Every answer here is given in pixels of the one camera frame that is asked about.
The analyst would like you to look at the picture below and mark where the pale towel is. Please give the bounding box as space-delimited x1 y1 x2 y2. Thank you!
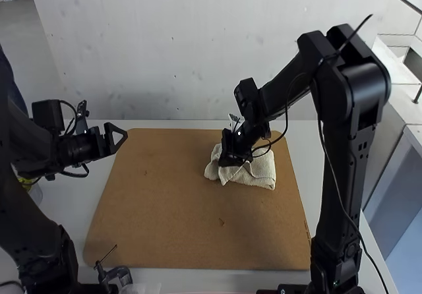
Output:
203 143 277 191

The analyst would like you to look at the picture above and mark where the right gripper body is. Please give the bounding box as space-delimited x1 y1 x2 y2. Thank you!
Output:
220 119 272 159

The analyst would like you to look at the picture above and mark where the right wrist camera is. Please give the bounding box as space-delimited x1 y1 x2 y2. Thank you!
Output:
233 78 260 119

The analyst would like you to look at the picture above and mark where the black clamp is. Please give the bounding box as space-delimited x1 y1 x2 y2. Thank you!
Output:
93 243 133 291

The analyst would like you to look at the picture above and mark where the black cable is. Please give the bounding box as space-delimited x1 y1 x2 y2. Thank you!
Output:
249 73 313 159
57 162 90 179
315 73 392 294

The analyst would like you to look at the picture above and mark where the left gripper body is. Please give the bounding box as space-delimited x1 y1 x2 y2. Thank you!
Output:
55 125 111 166

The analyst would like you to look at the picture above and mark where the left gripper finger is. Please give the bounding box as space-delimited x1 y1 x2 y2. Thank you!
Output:
76 100 90 119
104 122 129 155

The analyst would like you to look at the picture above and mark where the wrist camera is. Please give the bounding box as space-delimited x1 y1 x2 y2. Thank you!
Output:
233 78 260 119
31 99 64 132

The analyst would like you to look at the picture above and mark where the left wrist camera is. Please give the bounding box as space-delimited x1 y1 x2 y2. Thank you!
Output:
31 99 64 132

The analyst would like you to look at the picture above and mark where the cork mat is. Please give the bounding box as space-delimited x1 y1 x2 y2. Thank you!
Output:
82 128 313 272

